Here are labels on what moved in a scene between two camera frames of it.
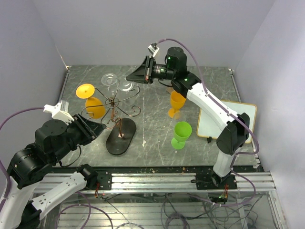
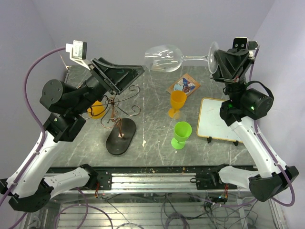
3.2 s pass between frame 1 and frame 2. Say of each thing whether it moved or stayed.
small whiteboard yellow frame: moved
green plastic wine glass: stayed
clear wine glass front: stayed
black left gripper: moved
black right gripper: moved
